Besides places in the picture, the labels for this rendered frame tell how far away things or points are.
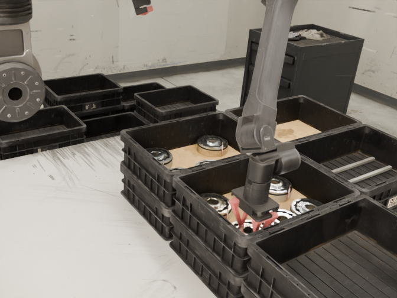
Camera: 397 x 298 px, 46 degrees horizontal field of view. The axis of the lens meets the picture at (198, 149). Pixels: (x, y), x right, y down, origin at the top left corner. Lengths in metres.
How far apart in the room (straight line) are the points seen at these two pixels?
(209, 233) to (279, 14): 0.53
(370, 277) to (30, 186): 1.05
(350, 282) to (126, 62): 3.76
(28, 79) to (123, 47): 3.44
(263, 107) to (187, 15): 3.87
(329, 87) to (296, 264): 2.11
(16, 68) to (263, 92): 0.55
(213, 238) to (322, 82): 2.08
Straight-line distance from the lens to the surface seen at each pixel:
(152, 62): 4.75
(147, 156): 1.28
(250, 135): 1.00
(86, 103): 2.68
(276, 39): 1.08
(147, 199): 1.37
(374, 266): 1.20
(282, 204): 1.32
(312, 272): 1.12
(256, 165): 1.01
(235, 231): 1.02
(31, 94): 1.15
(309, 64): 2.89
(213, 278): 1.18
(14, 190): 1.59
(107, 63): 4.51
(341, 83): 3.20
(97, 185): 1.58
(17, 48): 1.16
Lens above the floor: 1.53
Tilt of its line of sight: 27 degrees down
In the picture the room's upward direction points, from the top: 5 degrees clockwise
